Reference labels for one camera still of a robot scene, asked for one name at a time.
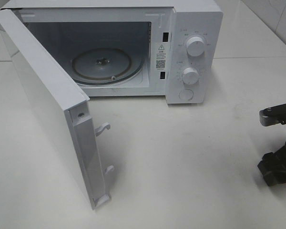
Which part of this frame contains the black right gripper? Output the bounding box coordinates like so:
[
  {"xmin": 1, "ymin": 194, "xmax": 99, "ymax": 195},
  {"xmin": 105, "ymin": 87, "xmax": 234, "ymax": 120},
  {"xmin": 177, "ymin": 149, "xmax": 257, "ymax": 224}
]
[{"xmin": 257, "ymin": 119, "xmax": 286, "ymax": 187}]

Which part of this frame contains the round white door-release button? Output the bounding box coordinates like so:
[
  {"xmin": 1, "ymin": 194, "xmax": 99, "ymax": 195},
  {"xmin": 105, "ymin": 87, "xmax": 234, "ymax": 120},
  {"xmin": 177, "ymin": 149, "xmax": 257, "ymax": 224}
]
[{"xmin": 179, "ymin": 89, "xmax": 194, "ymax": 101}]

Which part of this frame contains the white microwave door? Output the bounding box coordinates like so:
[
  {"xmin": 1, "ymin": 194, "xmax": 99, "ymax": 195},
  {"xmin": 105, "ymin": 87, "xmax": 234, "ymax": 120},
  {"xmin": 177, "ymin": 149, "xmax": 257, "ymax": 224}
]
[{"xmin": 0, "ymin": 9, "xmax": 114, "ymax": 209}]

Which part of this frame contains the white lower timer knob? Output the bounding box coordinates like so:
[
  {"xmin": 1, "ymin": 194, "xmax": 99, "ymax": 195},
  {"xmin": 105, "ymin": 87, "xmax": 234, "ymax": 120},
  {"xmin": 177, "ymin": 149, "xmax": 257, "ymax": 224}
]
[{"xmin": 182, "ymin": 67, "xmax": 200, "ymax": 85}]

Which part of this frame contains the white upper power knob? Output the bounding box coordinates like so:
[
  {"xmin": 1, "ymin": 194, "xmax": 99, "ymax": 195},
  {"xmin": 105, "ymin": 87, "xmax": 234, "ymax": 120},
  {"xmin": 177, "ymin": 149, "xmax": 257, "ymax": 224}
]
[{"xmin": 186, "ymin": 35, "xmax": 205, "ymax": 57}]

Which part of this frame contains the white microwave oven body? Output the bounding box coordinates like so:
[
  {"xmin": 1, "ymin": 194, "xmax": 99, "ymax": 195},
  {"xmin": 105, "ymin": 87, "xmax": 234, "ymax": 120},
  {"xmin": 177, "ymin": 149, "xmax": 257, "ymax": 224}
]
[{"xmin": 0, "ymin": 0, "xmax": 223, "ymax": 104}]

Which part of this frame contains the white warning label sticker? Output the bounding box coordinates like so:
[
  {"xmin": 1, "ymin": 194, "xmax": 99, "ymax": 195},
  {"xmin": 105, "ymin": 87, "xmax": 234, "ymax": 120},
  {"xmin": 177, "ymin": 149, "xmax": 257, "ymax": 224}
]
[{"xmin": 154, "ymin": 42, "xmax": 169, "ymax": 70}]

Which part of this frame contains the glass microwave turntable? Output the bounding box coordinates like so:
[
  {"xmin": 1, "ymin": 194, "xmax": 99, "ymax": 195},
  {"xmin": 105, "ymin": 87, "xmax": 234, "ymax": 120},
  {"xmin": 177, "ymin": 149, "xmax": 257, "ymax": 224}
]
[{"xmin": 70, "ymin": 48, "xmax": 144, "ymax": 85}]

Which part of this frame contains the black wrist camera with heatsink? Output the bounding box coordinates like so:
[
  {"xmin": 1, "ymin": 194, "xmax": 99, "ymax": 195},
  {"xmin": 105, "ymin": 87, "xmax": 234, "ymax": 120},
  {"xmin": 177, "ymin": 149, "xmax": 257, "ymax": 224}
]
[{"xmin": 259, "ymin": 104, "xmax": 286, "ymax": 126}]

